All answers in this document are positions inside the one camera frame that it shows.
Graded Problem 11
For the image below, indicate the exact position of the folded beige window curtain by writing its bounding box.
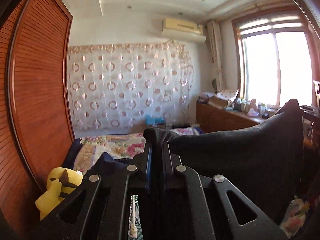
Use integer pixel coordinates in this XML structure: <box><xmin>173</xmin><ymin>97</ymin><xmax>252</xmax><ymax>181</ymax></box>
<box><xmin>207</xmin><ymin>20</ymin><xmax>224</xmax><ymax>91</ymax></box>

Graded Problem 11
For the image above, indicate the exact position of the wooden framed window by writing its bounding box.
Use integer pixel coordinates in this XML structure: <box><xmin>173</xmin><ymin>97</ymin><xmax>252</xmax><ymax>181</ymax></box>
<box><xmin>232</xmin><ymin>5</ymin><xmax>319</xmax><ymax>109</ymax></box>

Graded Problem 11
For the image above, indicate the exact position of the cardboard box on cabinet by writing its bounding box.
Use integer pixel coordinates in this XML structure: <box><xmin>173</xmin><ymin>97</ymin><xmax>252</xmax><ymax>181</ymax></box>
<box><xmin>208</xmin><ymin>96</ymin><xmax>228</xmax><ymax>108</ymax></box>

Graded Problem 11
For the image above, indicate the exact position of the yellow plush toy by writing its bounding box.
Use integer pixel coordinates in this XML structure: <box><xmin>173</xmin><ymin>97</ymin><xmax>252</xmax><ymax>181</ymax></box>
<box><xmin>35</xmin><ymin>167</ymin><xmax>84</xmax><ymax>220</ymax></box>

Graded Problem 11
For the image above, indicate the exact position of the long wooden sideboard cabinet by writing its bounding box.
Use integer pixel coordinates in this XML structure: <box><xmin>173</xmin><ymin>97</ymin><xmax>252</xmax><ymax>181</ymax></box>
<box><xmin>196</xmin><ymin>102</ymin><xmax>264</xmax><ymax>133</ymax></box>

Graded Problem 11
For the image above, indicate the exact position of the blue toy box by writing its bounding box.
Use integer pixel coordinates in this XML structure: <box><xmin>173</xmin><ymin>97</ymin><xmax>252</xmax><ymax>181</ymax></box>
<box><xmin>145</xmin><ymin>114</ymin><xmax>166</xmax><ymax>129</ymax></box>

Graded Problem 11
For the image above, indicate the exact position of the navy blue blanket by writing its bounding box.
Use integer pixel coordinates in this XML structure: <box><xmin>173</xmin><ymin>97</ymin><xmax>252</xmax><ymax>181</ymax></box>
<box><xmin>61</xmin><ymin>138</ymin><xmax>133</xmax><ymax>177</ymax></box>

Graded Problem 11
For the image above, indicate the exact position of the pink figurine on cabinet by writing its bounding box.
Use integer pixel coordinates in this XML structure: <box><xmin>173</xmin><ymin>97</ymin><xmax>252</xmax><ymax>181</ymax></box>
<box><xmin>247</xmin><ymin>99</ymin><xmax>259</xmax><ymax>117</ymax></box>

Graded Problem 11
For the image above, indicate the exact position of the wooden louvered wardrobe door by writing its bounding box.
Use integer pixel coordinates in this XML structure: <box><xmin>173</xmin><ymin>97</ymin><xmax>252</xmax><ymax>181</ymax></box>
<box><xmin>1</xmin><ymin>0</ymin><xmax>74</xmax><ymax>239</ymax></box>

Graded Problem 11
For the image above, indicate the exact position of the palm leaf print sheet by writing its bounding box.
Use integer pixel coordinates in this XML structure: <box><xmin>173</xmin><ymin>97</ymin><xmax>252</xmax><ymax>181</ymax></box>
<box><xmin>129</xmin><ymin>194</ymin><xmax>143</xmax><ymax>240</ymax></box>

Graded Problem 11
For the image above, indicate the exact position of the white circle-patterned curtain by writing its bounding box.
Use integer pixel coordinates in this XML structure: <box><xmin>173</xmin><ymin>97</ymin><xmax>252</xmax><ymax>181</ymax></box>
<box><xmin>68</xmin><ymin>42</ymin><xmax>194</xmax><ymax>132</ymax></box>

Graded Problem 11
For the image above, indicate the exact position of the floral bed quilt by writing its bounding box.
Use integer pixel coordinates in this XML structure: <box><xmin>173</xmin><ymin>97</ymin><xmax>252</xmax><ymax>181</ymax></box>
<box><xmin>73</xmin><ymin>127</ymin><xmax>201</xmax><ymax>174</ymax></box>

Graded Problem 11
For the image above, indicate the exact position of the beige wall air conditioner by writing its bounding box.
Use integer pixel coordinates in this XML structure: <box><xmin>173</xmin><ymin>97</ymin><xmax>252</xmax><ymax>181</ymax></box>
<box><xmin>162</xmin><ymin>18</ymin><xmax>206</xmax><ymax>43</ymax></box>

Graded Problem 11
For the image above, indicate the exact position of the black garment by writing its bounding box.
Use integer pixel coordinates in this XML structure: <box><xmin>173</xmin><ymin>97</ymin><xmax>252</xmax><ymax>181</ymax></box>
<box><xmin>143</xmin><ymin>99</ymin><xmax>304</xmax><ymax>224</ymax></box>

